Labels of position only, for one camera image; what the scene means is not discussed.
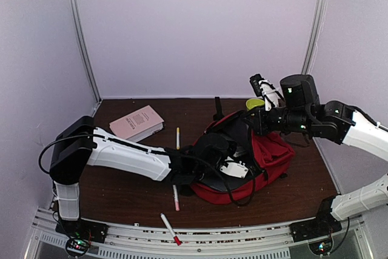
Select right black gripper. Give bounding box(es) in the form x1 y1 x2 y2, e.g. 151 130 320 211
241 104 313 137

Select red backpack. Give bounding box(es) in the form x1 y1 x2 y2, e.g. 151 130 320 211
194 98 295 206

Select grey book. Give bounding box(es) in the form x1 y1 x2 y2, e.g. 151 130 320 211
233 146 247 157

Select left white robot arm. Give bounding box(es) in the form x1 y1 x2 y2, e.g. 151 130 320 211
48 116 225 237

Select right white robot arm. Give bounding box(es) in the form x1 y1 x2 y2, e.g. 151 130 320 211
244 74 387 236

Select yellow capped white marker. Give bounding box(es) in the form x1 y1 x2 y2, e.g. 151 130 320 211
176 127 180 150

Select pink capped white marker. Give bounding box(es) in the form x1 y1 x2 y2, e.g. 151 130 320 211
172 185 180 212

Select lime green bowl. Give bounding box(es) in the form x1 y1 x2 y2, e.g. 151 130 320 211
246 98 265 111

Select red capped white marker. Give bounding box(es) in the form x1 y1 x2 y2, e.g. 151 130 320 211
160 213 182 246

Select pink book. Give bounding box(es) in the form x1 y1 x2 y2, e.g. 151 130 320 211
109 106 164 143

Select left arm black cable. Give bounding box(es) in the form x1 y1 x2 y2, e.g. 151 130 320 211
38 137 255 207

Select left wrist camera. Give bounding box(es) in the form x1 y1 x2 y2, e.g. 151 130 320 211
219 156 249 178

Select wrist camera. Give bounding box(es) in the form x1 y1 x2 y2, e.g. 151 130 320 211
249 73 283 111
219 156 249 178

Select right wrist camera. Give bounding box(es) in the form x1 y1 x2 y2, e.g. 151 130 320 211
249 73 283 111

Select right aluminium frame post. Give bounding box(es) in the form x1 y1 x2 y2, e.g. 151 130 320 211
301 0 327 75

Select aluminium frame post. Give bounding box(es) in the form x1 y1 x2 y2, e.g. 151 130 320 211
69 0 102 104
301 0 327 75

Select front aluminium rail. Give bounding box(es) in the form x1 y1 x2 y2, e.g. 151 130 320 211
22 209 369 258

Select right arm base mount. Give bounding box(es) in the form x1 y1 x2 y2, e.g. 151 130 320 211
290 219 333 256

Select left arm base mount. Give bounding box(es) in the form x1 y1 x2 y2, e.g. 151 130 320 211
55 219 108 258

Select left aluminium frame post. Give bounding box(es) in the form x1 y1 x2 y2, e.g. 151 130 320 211
69 0 102 104

